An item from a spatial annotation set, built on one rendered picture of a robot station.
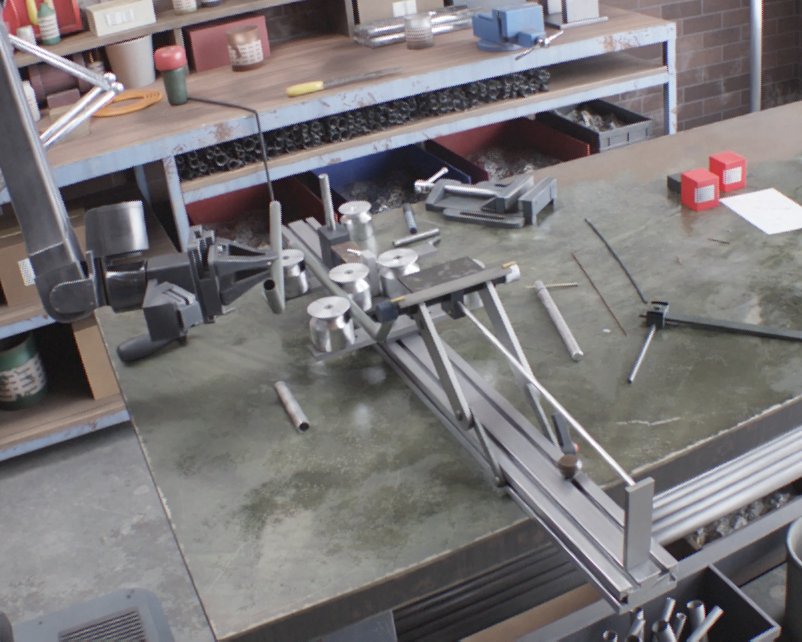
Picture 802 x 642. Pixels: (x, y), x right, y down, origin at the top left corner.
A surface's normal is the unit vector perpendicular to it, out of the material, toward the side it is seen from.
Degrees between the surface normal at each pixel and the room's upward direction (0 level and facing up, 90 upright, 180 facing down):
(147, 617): 0
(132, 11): 90
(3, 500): 0
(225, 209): 90
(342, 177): 90
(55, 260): 66
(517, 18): 90
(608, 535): 0
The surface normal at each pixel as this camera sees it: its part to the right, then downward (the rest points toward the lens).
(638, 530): 0.40, 0.40
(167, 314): 0.12, 0.46
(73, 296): 0.11, 0.06
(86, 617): -0.11, -0.87
